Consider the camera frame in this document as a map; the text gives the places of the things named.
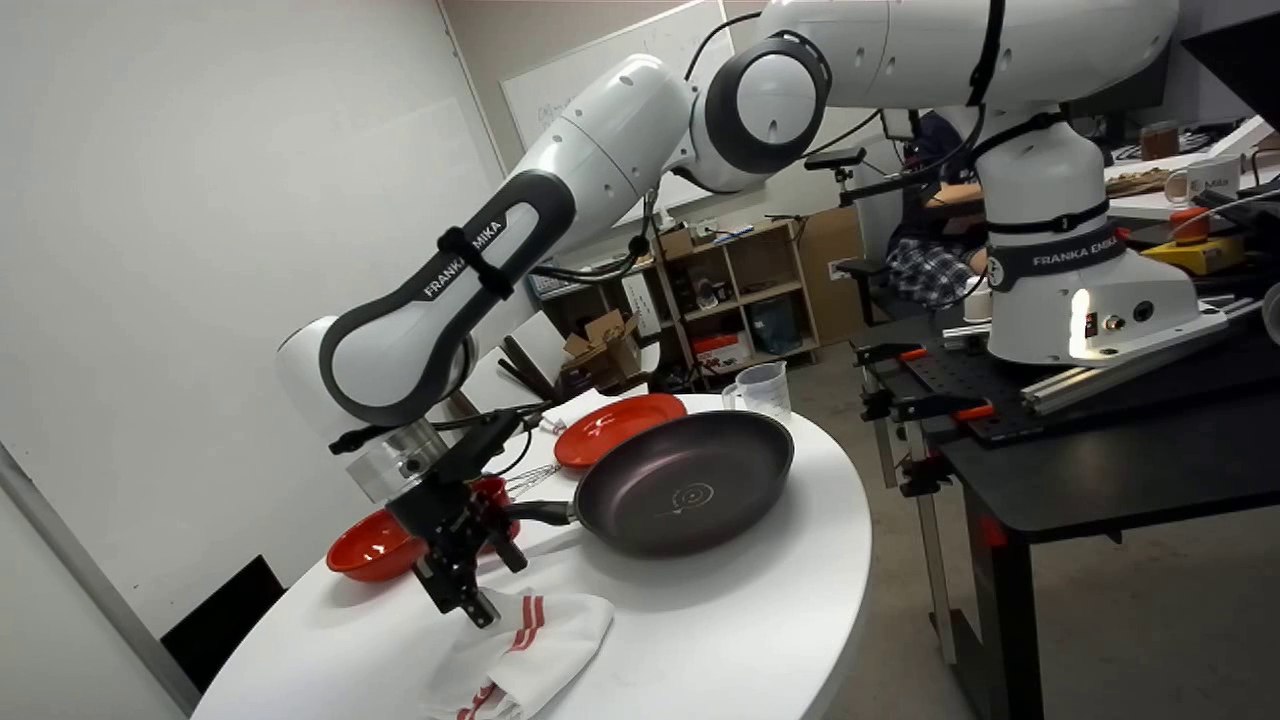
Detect brown cardboard box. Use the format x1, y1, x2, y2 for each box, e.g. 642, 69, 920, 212
554, 313, 648, 392

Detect white towel with red stripes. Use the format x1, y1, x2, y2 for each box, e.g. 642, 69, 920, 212
415, 586, 620, 720

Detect aluminium profile rail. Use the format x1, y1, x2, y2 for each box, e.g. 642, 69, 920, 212
1020, 291, 1265, 413

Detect wooden cube shelf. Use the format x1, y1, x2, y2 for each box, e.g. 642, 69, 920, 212
650, 218, 823, 376

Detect white whiteboard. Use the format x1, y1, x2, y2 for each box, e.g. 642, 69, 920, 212
500, 0, 734, 154

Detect black clamp with orange handle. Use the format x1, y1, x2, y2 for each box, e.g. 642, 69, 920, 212
850, 336, 940, 379
857, 386, 1005, 634

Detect black monitor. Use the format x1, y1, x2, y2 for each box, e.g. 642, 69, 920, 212
1177, 9, 1280, 136

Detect clear plastic measuring cup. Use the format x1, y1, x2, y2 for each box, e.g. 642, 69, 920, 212
722, 357, 796, 424

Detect yellow flat object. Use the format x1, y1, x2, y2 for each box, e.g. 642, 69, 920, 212
1140, 235, 1253, 279

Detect red bowl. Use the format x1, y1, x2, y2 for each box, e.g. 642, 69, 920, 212
322, 510, 433, 587

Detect red plate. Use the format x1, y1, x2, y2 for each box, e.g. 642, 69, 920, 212
550, 392, 691, 477

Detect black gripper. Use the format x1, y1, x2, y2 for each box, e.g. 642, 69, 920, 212
382, 451, 522, 634

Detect red mug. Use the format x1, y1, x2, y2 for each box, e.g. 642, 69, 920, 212
469, 474, 528, 555

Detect black frying pan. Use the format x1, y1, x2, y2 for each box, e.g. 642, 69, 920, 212
504, 408, 798, 560

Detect black office chair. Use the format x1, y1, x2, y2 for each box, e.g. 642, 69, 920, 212
798, 141, 936, 331

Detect black workbench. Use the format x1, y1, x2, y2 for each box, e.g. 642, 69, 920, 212
850, 295, 1280, 720

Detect round white pedestal table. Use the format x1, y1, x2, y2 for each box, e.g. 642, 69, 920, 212
193, 392, 876, 720

